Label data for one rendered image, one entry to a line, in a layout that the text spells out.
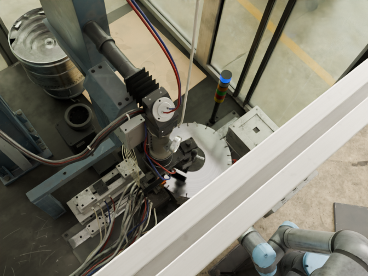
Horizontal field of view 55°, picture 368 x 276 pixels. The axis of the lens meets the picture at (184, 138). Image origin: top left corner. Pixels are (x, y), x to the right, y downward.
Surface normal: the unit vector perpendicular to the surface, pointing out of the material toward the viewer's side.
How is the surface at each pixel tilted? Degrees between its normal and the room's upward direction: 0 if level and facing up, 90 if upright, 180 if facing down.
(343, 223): 0
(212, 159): 0
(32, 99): 0
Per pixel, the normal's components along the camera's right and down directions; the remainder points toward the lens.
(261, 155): 0.07, -0.40
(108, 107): -0.63, 0.27
